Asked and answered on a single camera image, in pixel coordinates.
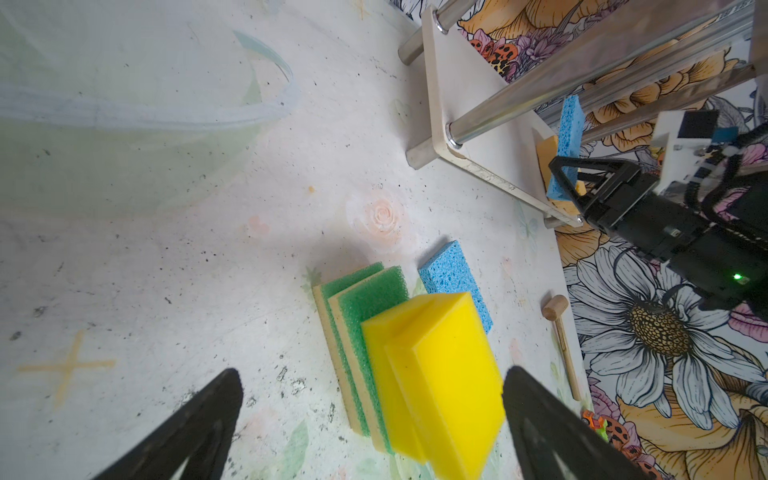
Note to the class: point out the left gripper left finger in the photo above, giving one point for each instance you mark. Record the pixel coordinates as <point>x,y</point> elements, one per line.
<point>194,441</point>

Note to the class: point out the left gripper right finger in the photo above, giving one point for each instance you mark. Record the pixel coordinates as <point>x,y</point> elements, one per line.
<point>550,441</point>

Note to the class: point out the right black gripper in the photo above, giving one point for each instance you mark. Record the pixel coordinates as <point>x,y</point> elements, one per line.
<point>725,268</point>

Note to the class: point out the white two-tier shelf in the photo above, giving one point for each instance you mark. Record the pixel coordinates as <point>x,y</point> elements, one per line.
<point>669,34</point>

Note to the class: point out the small toy car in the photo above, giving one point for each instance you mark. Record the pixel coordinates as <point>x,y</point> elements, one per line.
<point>601,425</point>

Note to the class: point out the small wooden mallet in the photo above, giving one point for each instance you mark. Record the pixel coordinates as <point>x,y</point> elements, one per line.
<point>553,311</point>

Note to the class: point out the top yellow sponge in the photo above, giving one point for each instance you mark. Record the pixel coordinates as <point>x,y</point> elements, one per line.
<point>451,384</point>

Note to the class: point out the yellow sponge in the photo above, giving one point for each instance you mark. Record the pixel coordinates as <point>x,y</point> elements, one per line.
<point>451,384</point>
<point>378,331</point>

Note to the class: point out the green scrub sponge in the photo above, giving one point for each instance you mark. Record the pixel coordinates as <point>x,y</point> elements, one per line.
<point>322,293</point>
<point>353,308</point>

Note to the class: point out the clear plastic bowl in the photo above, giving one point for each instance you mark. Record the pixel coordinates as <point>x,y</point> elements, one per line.
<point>119,107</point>

